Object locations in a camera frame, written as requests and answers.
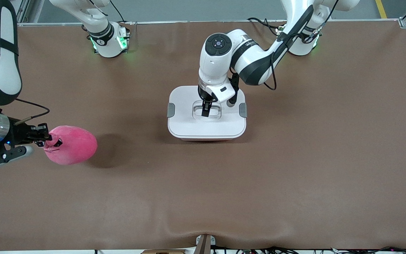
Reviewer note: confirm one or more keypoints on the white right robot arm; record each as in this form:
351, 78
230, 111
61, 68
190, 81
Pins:
2, 70

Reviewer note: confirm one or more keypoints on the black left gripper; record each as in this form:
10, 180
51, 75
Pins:
205, 97

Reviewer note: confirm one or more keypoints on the white box lid grey latches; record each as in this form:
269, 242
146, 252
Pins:
189, 127

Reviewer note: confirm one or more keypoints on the silver table edge rail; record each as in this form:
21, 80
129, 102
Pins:
189, 22

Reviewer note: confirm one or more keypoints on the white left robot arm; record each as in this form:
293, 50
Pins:
217, 67

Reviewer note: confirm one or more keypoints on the pink plastic box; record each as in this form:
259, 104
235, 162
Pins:
206, 139

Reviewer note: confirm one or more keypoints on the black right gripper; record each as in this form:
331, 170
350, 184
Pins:
20, 134

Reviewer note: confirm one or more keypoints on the pink plush toy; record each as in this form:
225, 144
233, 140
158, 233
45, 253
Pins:
76, 144

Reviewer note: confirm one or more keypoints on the brown table mat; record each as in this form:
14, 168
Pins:
203, 194

